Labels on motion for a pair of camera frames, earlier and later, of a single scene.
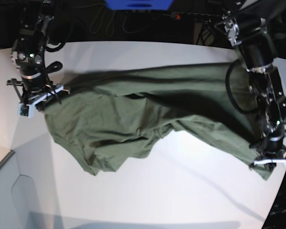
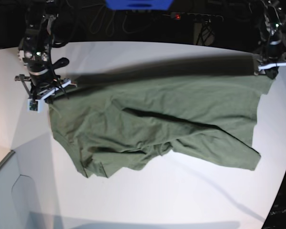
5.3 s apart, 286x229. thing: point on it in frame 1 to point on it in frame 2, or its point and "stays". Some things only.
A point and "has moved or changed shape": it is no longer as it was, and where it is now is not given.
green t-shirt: (101, 115) has moved or changed shape
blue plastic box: (138, 5) stays
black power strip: (192, 16) stays
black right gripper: (271, 148) to (276, 53)
